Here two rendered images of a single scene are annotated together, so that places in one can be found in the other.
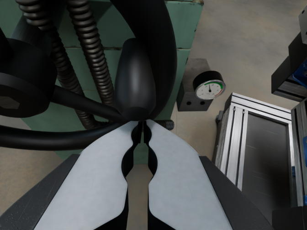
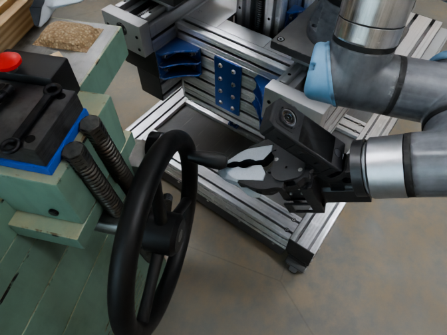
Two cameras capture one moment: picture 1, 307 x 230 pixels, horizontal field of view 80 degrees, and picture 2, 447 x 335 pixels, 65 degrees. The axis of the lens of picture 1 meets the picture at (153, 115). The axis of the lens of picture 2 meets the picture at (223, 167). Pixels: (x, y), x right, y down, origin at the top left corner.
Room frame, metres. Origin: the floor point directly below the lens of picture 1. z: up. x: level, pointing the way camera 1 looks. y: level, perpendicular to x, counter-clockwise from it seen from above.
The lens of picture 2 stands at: (-0.06, 0.29, 1.26)
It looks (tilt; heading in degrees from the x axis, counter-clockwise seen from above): 54 degrees down; 294
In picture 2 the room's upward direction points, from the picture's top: straight up
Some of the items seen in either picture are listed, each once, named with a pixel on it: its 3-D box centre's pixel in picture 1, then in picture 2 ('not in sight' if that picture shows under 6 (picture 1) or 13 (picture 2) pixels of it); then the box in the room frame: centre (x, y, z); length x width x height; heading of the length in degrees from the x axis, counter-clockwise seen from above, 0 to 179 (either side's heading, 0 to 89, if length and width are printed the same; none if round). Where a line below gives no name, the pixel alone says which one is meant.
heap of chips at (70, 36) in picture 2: not in sight; (66, 32); (0.40, -0.10, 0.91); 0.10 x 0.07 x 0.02; 11
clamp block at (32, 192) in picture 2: not in sight; (48, 149); (0.25, 0.12, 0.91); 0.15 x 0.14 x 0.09; 101
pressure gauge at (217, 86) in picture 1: (206, 87); (155, 147); (0.28, -0.10, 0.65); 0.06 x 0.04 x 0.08; 101
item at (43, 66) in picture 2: not in sight; (26, 105); (0.25, 0.12, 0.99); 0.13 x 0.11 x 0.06; 101
